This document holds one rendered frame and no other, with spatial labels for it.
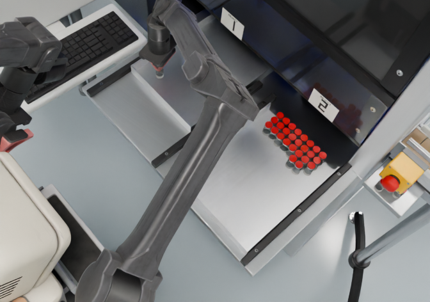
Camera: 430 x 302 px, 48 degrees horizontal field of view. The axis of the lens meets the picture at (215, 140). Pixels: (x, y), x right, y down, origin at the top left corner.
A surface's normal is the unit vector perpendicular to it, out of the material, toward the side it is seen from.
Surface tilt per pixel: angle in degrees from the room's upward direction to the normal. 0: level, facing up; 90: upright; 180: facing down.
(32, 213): 43
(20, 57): 92
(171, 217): 47
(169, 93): 0
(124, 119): 0
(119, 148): 0
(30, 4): 90
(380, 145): 90
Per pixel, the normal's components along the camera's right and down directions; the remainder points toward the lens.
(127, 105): 0.07, -0.45
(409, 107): -0.73, 0.58
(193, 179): 0.47, 0.24
